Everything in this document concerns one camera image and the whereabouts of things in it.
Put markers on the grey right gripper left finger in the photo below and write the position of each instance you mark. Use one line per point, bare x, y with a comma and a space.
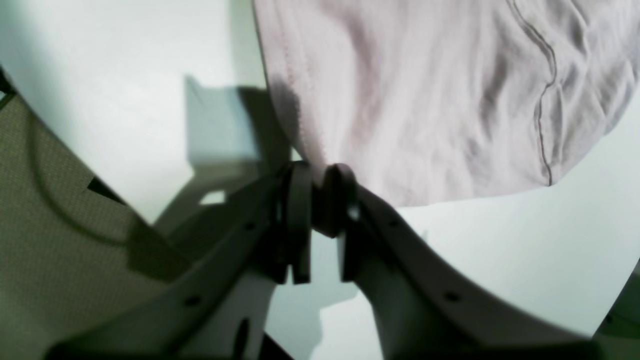
218, 309

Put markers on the pale pink T-shirt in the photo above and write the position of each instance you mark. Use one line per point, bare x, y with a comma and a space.
432, 101

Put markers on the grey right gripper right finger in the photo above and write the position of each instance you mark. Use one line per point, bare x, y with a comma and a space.
424, 308

